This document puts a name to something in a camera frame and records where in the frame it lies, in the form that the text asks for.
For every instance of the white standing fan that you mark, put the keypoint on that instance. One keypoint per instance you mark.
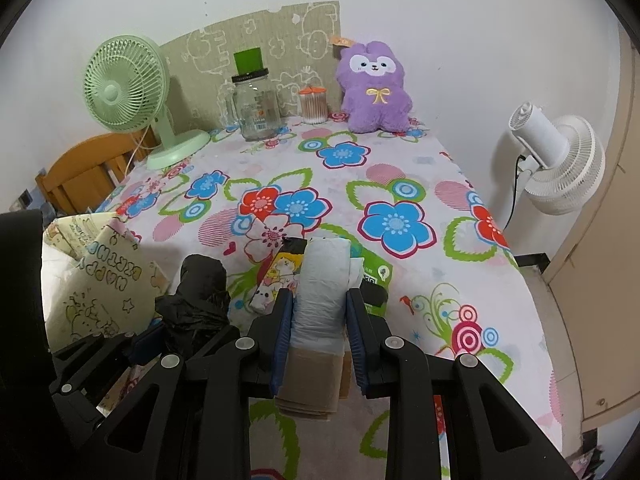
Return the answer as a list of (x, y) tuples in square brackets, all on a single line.
[(563, 161)]

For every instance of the wall power outlet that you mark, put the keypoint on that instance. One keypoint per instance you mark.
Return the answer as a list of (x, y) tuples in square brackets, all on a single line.
[(23, 202)]

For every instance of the yellow fabric storage box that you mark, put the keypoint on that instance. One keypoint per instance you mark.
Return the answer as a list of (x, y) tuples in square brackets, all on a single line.
[(96, 280)]

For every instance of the glass mason jar mug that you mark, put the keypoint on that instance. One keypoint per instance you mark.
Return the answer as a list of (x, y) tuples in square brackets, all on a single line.
[(254, 106)]

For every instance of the cotton swab container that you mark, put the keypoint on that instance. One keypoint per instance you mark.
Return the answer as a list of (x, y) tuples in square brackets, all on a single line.
[(313, 105)]

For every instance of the yellow cartoon tissue pack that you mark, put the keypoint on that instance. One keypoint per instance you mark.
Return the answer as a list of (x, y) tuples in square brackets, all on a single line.
[(282, 272)]

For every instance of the beige wardrobe door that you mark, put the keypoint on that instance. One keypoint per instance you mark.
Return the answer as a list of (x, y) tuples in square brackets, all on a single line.
[(594, 277)]

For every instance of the green desk fan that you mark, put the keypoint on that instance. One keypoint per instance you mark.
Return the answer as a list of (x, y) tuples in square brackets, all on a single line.
[(126, 87)]

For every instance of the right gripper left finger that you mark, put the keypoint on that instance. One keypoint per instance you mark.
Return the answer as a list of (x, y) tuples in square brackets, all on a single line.
[(192, 420)]

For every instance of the green patterned board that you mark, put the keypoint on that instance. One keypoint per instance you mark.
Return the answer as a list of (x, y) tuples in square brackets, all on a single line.
[(293, 44)]

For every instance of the green cup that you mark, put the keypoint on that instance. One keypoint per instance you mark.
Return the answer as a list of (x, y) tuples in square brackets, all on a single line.
[(248, 61)]

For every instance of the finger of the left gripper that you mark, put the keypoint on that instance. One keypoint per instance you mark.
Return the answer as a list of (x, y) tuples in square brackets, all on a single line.
[(87, 368)]

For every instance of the white garbage bag roll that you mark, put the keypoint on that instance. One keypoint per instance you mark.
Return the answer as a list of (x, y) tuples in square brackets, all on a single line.
[(314, 365)]

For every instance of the floral tablecloth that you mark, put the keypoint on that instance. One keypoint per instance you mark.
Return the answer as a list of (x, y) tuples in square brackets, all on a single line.
[(436, 266)]

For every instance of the black drawstring pouch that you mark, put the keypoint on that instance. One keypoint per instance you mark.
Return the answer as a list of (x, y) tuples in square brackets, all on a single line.
[(201, 300)]

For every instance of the green tissue pack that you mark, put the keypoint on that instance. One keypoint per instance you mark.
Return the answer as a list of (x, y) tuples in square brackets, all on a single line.
[(377, 274)]

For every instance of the purple plush bunny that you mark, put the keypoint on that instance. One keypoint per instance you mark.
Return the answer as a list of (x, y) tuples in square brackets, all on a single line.
[(372, 81)]

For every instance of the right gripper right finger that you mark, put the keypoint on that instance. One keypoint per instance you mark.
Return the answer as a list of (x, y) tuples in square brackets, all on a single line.
[(425, 399)]

